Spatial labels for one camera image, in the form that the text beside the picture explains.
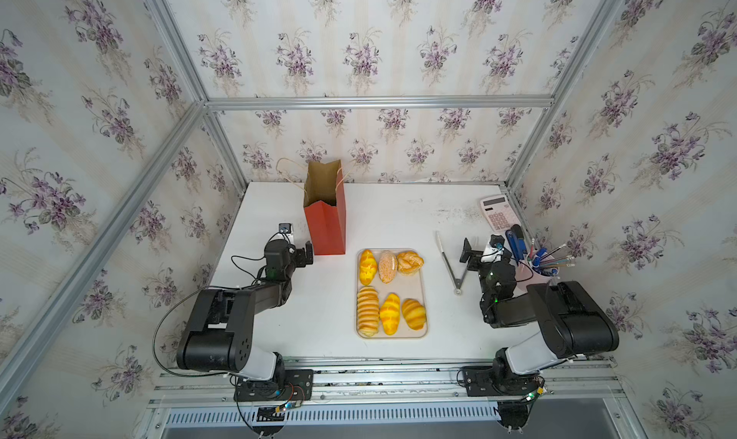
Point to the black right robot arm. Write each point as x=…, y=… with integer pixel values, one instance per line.
x=570, y=322

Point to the pale seeded oval bread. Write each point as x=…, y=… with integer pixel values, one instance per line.
x=387, y=266

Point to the pink calculator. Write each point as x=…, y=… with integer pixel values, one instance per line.
x=499, y=212

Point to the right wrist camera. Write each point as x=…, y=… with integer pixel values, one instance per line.
x=495, y=246

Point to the beige plastic tray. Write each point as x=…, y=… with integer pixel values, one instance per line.
x=405, y=287

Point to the long ridged yellow bread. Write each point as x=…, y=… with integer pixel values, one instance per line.
x=367, y=311

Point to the white metal tongs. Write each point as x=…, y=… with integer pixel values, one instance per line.
x=457, y=281

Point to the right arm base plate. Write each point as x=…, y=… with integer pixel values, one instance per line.
x=493, y=381

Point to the round yellow striped bread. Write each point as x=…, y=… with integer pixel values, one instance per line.
x=414, y=314

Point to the aluminium frame rail base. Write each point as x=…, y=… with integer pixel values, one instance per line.
x=389, y=380

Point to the blue stapler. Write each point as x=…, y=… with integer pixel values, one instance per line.
x=516, y=242

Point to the golden knotted bread roll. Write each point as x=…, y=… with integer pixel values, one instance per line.
x=409, y=263

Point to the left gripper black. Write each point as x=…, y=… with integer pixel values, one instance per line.
x=299, y=262

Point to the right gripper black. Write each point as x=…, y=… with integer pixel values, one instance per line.
x=476, y=259

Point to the pens in holder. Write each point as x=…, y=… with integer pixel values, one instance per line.
x=549, y=262

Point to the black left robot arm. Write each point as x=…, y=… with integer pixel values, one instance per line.
x=218, y=336

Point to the red paper bag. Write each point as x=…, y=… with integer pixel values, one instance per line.
x=325, y=208

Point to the pink pen holder cup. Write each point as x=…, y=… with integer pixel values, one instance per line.
x=525, y=276

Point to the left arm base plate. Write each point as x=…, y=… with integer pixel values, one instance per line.
x=286, y=386

